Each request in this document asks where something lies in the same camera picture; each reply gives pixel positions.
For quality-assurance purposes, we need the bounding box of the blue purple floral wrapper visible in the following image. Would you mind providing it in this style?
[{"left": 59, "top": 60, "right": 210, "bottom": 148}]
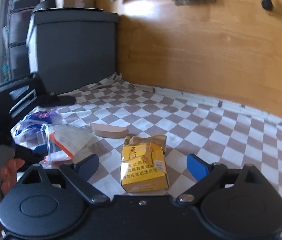
[{"left": 11, "top": 110, "right": 63, "bottom": 144}]

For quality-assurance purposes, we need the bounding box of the tan sausage piece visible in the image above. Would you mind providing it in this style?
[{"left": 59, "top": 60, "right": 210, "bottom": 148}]
[{"left": 90, "top": 123, "right": 129, "bottom": 139}]

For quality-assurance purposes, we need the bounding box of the yellow cigarette box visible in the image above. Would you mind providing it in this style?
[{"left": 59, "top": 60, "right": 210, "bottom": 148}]
[{"left": 120, "top": 134, "right": 169, "bottom": 193}]

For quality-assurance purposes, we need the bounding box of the clear orange-edged plastic bag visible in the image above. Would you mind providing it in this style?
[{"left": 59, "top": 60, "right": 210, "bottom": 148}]
[{"left": 36, "top": 124, "right": 110, "bottom": 168}]

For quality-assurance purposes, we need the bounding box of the brown white checkered cloth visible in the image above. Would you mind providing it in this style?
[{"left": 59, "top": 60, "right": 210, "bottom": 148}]
[{"left": 11, "top": 73, "right": 282, "bottom": 240}]

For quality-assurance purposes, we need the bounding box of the dark grey cushion block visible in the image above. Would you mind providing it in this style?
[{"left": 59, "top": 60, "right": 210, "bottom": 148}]
[{"left": 26, "top": 8, "right": 119, "bottom": 94}]

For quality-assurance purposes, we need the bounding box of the wooden backrest panel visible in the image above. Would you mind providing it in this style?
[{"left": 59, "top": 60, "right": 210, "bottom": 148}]
[{"left": 97, "top": 0, "right": 282, "bottom": 117}]

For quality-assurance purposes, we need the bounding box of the black wall plug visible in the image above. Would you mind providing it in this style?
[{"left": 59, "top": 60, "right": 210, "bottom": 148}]
[{"left": 261, "top": 0, "right": 274, "bottom": 11}]

